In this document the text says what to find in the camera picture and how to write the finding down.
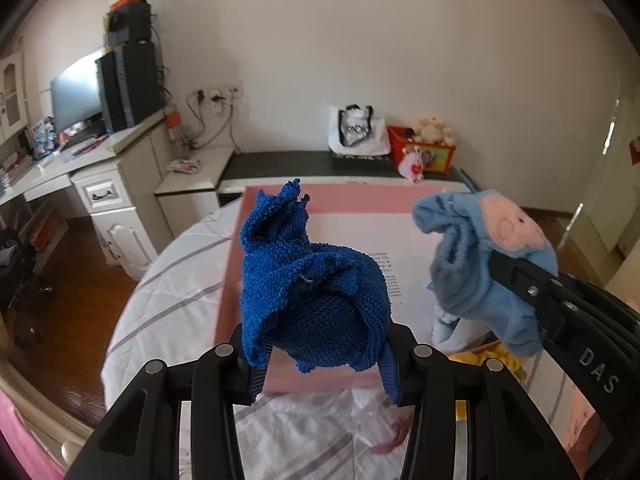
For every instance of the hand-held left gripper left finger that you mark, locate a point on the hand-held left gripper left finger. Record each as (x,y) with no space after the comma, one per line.
(257,380)

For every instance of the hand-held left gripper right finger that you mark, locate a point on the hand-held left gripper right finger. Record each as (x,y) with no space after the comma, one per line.
(391,377)

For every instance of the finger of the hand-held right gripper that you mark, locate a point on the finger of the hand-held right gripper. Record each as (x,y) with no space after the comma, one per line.
(525,280)

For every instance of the light blue fleece pig hat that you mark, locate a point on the light blue fleece pig hat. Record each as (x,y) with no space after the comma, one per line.
(480,270)

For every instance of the clear plastic bag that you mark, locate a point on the clear plastic bag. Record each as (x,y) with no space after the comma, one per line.
(385,425)

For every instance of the white blue baby cloth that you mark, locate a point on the white blue baby cloth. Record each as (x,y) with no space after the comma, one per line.
(447,332)

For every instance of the yellow crochet piece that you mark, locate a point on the yellow crochet piece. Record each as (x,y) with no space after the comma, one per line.
(472,358)

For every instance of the blue knitted hat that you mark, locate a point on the blue knitted hat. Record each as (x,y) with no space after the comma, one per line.
(310,290)

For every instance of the pink cardboard box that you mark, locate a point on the pink cardboard box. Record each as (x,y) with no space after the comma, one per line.
(350,200)

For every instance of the white striped quilt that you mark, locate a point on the white striped quilt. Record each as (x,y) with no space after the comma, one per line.
(165,320)

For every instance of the white door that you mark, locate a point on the white door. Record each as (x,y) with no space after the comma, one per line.
(615,170)

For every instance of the orange toy box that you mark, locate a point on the orange toy box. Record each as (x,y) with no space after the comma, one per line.
(437,157)

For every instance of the pink plush toy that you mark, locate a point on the pink plush toy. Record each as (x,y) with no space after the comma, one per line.
(414,165)

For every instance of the red door decoration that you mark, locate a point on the red door decoration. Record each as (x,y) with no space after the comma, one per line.
(636,149)

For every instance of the cream plush toy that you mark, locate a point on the cream plush toy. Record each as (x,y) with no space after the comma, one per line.
(432,130)

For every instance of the dark flat box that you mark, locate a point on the dark flat box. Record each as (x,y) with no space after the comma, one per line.
(360,158)

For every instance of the low white side table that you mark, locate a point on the low white side table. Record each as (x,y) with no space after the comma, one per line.
(200,180)

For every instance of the black white media cabinet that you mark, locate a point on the black white media cabinet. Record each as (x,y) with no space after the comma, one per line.
(280,162)

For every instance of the white tote bag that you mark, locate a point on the white tote bag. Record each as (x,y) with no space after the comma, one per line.
(357,132)

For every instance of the colourful flat packet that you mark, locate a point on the colourful flat packet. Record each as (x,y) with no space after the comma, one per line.
(185,166)

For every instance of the white desk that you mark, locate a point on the white desk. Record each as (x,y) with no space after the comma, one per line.
(125,195)

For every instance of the white desk drawer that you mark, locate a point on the white desk drawer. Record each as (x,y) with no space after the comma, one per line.
(100,194)

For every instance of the pink floral blanket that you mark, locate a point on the pink floral blanket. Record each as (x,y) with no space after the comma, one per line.
(20,435)

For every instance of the black chair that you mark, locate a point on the black chair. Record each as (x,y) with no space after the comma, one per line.
(20,280)

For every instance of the orange storage box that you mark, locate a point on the orange storage box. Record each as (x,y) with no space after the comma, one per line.
(47,225)

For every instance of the orange white device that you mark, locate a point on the orange white device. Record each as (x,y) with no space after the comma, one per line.
(173,120)

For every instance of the black keyboard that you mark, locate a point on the black keyboard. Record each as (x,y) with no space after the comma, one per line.
(82,137)

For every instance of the black computer tower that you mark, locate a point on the black computer tower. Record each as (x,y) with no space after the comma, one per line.
(130,85)

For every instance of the stack of books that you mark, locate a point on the stack of books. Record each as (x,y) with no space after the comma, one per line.
(12,170)

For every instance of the blue white packet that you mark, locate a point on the blue white packet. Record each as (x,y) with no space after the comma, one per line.
(42,137)

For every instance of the black computer monitor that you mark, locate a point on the black computer monitor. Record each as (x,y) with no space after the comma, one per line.
(75,95)

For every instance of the white glass door cabinet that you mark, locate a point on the white glass door cabinet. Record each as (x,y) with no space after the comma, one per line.
(12,95)

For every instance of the cream wooden bed frame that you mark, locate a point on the cream wooden bed frame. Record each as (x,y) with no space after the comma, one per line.
(45,410)

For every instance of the white wall sockets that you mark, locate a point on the white wall sockets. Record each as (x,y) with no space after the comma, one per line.
(235,91)

